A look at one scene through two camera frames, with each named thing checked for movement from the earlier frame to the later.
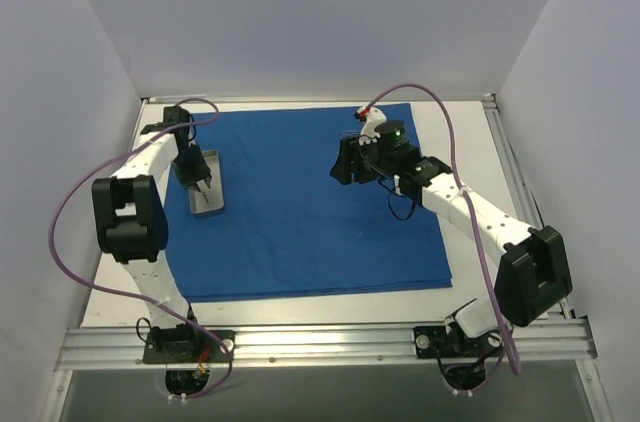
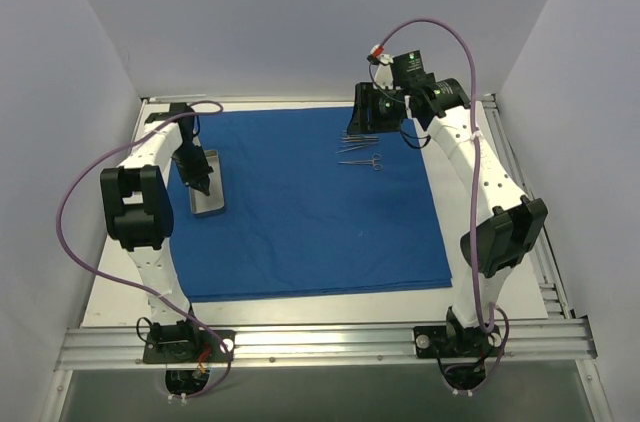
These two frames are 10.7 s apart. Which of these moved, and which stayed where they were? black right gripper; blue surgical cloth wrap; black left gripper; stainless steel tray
Moved: black right gripper
Stayed: black left gripper; stainless steel tray; blue surgical cloth wrap
